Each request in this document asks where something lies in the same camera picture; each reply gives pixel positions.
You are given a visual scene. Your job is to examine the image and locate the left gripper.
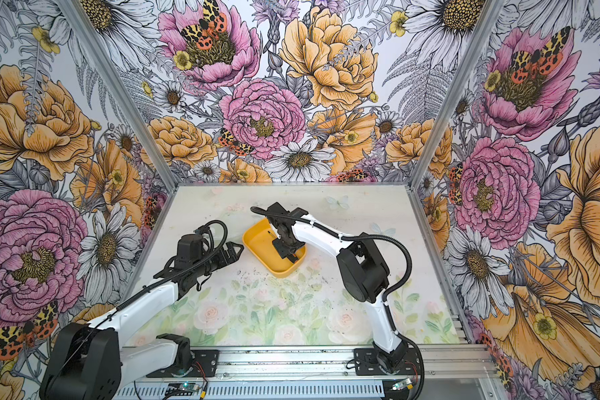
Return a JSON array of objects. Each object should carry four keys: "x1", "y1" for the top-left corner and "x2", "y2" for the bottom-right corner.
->
[{"x1": 193, "y1": 242, "x2": 243, "y2": 277}]

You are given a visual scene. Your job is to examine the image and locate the yellow plastic bin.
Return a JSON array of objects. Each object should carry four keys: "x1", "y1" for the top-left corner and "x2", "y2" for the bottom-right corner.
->
[{"x1": 243, "y1": 218, "x2": 307, "y2": 278}]

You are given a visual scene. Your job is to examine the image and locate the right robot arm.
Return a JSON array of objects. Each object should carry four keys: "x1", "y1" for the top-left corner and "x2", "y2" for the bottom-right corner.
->
[{"x1": 251, "y1": 203, "x2": 413, "y2": 374}]

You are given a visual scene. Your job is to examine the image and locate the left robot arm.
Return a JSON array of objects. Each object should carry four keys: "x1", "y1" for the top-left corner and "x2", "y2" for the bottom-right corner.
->
[{"x1": 39, "y1": 220, "x2": 244, "y2": 399}]

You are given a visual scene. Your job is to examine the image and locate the green circuit board left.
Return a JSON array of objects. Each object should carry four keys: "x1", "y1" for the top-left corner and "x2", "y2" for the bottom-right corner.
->
[{"x1": 165, "y1": 382, "x2": 202, "y2": 396}]

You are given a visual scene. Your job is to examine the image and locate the green circuit board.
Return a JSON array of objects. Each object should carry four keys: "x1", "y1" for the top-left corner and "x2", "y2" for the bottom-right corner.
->
[
  {"x1": 392, "y1": 378, "x2": 413, "y2": 391},
  {"x1": 165, "y1": 382, "x2": 202, "y2": 396}
]

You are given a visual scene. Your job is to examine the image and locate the green circuit board right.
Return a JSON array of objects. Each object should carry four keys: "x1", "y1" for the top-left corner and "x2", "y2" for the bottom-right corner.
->
[{"x1": 392, "y1": 378, "x2": 413, "y2": 391}]

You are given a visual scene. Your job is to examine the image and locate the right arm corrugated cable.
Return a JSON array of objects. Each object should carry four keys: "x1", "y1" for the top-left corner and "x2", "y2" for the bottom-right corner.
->
[{"x1": 250, "y1": 206, "x2": 413, "y2": 301}]

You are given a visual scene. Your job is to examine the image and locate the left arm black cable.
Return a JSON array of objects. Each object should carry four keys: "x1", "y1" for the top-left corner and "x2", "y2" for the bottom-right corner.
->
[{"x1": 54, "y1": 218, "x2": 229, "y2": 381}]

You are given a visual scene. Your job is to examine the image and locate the aluminium mounting rail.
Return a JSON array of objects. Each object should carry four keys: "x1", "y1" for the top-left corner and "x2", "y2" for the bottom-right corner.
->
[{"x1": 114, "y1": 343, "x2": 498, "y2": 382}]

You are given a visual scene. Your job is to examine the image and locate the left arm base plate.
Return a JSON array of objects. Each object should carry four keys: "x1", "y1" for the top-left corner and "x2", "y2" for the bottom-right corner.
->
[{"x1": 147, "y1": 349, "x2": 220, "y2": 378}]

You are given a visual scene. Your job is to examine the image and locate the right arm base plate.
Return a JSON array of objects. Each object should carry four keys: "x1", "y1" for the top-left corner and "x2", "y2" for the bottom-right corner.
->
[{"x1": 348, "y1": 348, "x2": 423, "y2": 377}]

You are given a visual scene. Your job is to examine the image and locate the white slotted cable duct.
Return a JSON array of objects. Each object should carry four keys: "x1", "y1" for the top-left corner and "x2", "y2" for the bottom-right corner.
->
[{"x1": 113, "y1": 380, "x2": 385, "y2": 399}]

